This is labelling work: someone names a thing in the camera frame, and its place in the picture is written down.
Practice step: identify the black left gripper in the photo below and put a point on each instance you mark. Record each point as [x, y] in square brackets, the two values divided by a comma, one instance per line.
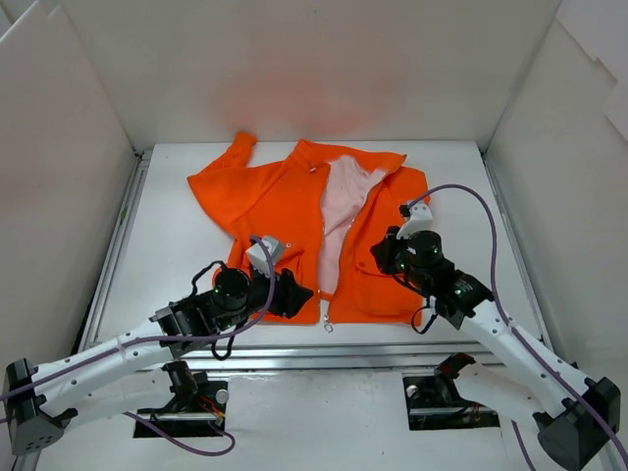
[281, 293]

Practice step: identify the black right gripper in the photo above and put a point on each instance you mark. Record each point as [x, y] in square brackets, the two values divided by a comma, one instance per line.
[389, 250]

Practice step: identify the orange jacket with pink lining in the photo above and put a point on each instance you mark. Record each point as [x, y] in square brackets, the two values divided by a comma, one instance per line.
[328, 204]

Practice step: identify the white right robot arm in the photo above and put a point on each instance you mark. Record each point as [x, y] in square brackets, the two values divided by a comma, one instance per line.
[575, 415]

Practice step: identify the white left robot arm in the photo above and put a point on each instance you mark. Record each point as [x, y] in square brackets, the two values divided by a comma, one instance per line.
[143, 370]

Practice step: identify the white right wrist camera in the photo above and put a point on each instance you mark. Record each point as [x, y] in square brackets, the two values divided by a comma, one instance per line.
[417, 217]

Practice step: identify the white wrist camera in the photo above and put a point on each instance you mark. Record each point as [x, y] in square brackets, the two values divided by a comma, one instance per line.
[264, 254]
[417, 217]

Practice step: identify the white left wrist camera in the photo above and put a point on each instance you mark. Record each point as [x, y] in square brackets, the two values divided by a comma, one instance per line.
[264, 254]

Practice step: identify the aluminium table frame rail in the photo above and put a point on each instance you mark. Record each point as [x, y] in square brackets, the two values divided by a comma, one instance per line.
[163, 239]

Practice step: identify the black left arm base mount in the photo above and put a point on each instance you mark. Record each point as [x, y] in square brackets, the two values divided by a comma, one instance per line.
[196, 407]

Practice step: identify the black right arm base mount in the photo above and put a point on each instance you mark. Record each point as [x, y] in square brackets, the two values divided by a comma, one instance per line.
[434, 404]

